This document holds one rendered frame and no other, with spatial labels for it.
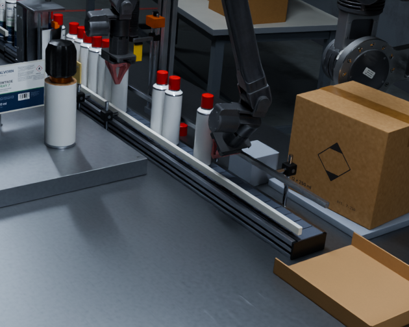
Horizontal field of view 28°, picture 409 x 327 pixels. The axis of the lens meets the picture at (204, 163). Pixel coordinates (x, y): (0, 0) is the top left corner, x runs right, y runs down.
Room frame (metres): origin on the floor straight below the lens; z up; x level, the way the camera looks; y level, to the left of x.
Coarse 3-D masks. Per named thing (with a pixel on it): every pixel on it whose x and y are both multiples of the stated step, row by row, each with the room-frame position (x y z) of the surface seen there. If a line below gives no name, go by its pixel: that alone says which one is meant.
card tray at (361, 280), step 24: (360, 240) 1.75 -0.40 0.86; (312, 264) 1.66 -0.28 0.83; (336, 264) 1.67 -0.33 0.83; (360, 264) 1.68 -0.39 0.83; (384, 264) 1.68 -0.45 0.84; (312, 288) 1.51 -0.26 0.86; (336, 288) 1.56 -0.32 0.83; (360, 288) 1.57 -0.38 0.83; (384, 288) 1.58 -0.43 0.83; (408, 288) 1.59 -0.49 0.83; (336, 312) 1.45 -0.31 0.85; (360, 312) 1.48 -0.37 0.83; (384, 312) 1.49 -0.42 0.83; (408, 312) 1.45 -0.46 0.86
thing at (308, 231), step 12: (12, 48) 2.95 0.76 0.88; (120, 120) 2.33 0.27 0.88; (144, 120) 2.35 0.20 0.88; (156, 144) 2.17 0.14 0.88; (180, 144) 2.19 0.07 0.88; (192, 168) 2.03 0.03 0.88; (216, 168) 2.05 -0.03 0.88; (240, 180) 1.98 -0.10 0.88; (228, 192) 1.90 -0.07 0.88; (252, 192) 1.92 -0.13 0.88; (276, 204) 1.86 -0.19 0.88; (264, 216) 1.79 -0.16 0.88; (288, 216) 1.80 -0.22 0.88; (312, 228) 1.75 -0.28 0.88; (300, 240) 1.69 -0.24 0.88
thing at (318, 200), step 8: (128, 88) 2.43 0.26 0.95; (136, 88) 2.41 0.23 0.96; (144, 96) 2.36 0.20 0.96; (184, 120) 2.19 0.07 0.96; (240, 152) 1.98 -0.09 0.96; (248, 160) 1.96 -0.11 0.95; (256, 160) 1.94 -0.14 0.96; (264, 168) 1.91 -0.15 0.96; (280, 176) 1.86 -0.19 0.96; (288, 184) 1.83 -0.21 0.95; (296, 184) 1.82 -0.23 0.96; (304, 192) 1.79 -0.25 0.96; (312, 200) 1.76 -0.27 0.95; (320, 200) 1.74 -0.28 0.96
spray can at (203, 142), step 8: (208, 96) 2.06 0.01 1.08; (208, 104) 2.05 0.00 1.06; (200, 112) 2.05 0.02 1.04; (208, 112) 2.04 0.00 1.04; (200, 120) 2.04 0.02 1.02; (200, 128) 2.04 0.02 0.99; (208, 128) 2.04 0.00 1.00; (200, 136) 2.04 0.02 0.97; (208, 136) 2.04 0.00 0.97; (200, 144) 2.04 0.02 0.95; (208, 144) 2.04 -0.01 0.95; (200, 152) 2.04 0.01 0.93; (208, 152) 2.05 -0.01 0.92; (200, 160) 2.04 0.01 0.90; (208, 160) 2.05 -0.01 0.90
